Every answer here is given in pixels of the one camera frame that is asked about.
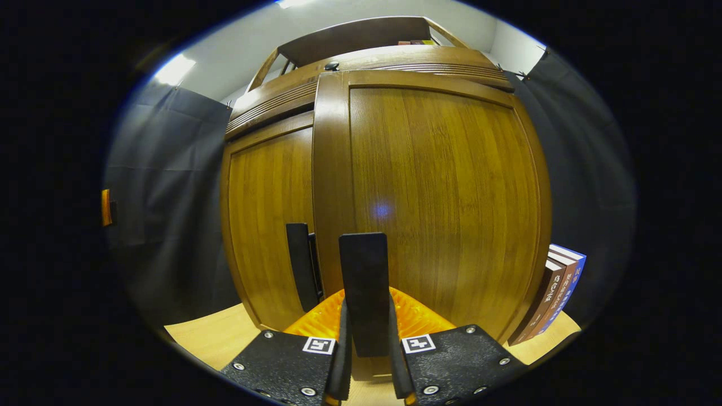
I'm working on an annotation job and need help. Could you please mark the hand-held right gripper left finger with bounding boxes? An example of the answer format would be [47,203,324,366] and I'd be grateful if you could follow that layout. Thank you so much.
[220,285,353,406]

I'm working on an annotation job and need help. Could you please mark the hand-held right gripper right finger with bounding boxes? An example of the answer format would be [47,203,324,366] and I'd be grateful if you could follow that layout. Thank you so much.
[388,286,528,406]

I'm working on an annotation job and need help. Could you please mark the wooden shoe cabinet door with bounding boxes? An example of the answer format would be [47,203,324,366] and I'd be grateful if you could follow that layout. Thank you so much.
[220,111,316,332]
[312,69,552,345]

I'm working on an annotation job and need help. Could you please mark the wooden double-door shoe cabinet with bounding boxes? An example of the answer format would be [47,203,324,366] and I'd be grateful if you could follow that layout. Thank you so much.
[219,16,517,333]

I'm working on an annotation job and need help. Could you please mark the wooden cabinet drawer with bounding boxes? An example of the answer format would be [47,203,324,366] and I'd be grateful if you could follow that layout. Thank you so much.
[231,46,500,113]

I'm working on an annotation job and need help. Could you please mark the ceiling light strip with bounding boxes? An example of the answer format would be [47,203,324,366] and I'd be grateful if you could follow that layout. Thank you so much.
[153,54,197,86]

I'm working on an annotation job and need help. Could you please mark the reddish brown book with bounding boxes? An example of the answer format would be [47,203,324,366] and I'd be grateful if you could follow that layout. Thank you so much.
[516,252,579,342]

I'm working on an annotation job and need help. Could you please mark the blue book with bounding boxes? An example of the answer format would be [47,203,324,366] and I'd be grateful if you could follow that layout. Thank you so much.
[530,244,587,339]

